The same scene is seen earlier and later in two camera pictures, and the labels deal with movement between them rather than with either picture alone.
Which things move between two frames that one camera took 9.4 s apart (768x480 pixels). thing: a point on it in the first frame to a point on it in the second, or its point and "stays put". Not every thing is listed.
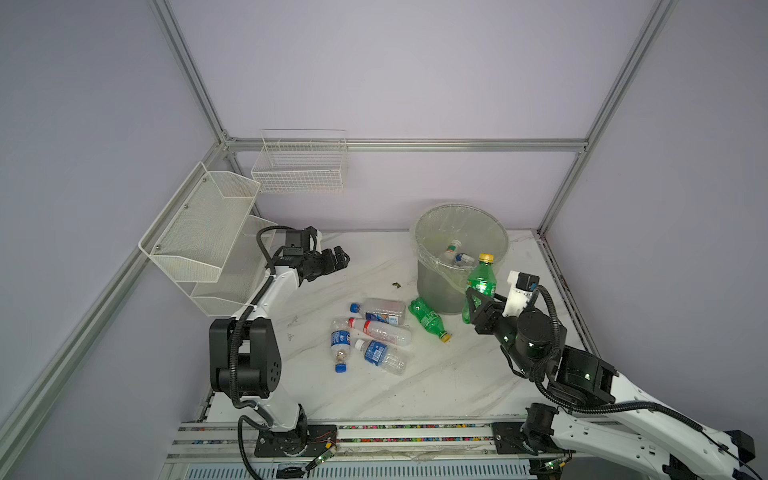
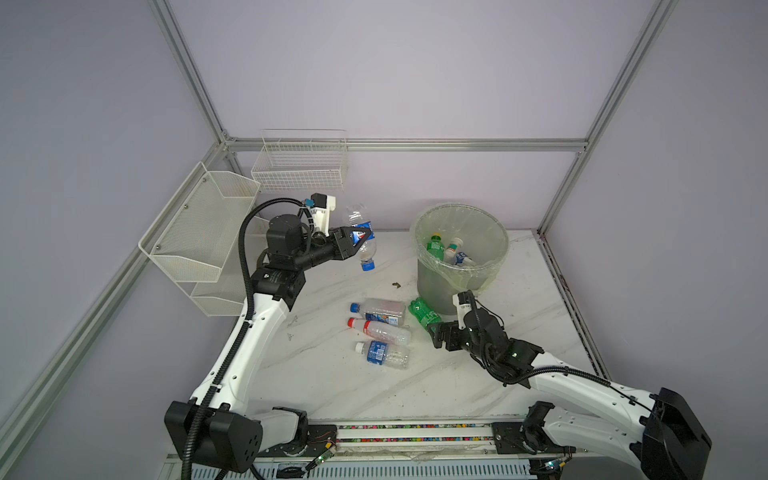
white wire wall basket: (300, 161) stays put
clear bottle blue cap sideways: (383, 310) stays put
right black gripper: (491, 313) to (447, 330)
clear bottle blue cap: (340, 343) to (359, 217)
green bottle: (481, 280) to (435, 246)
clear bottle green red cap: (450, 252) stays put
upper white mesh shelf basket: (194, 235) stays put
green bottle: (429, 319) stays put
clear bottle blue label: (464, 260) stays put
